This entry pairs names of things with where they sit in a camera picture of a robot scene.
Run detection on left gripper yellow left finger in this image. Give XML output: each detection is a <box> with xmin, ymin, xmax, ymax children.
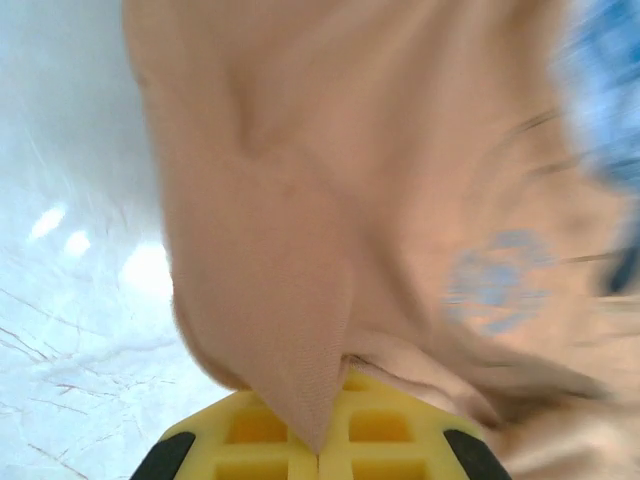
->
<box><xmin>133</xmin><ymin>390</ymin><xmax>321</xmax><ymax>480</ymax></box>

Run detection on tan trousers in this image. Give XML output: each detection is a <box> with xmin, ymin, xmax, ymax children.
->
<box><xmin>121</xmin><ymin>0</ymin><xmax>640</xmax><ymax>480</ymax></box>

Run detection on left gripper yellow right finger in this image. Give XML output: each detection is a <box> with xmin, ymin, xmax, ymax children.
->
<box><xmin>318</xmin><ymin>369</ymin><xmax>515</xmax><ymax>480</ymax></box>

